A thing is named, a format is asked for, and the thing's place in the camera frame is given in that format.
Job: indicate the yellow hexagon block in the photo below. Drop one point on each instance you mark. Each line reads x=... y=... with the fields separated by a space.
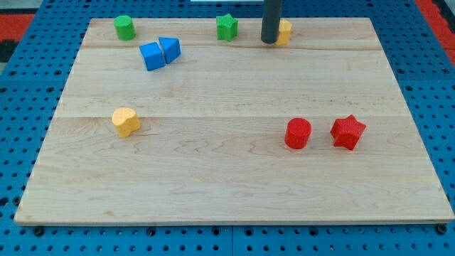
x=284 y=34

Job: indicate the wooden board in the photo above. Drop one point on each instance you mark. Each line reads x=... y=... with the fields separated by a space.
x=211 y=149

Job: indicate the red cylinder block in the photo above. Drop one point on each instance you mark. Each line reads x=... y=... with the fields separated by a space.
x=297 y=133

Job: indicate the blue triangle block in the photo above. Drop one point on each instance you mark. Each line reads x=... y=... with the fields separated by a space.
x=171 y=48

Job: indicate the blue cube block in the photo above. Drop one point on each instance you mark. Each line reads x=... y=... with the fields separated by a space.
x=152 y=55

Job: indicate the yellow heart block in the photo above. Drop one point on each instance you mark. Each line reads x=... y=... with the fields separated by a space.
x=125 y=121

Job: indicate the green star block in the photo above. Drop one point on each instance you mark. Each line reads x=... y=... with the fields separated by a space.
x=227 y=27

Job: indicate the red star block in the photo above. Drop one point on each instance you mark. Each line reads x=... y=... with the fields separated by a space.
x=346 y=132

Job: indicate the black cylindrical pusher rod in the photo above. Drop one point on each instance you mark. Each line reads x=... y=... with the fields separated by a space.
x=272 y=10

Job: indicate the green cylinder block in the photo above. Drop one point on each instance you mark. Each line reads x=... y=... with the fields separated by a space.
x=124 y=28

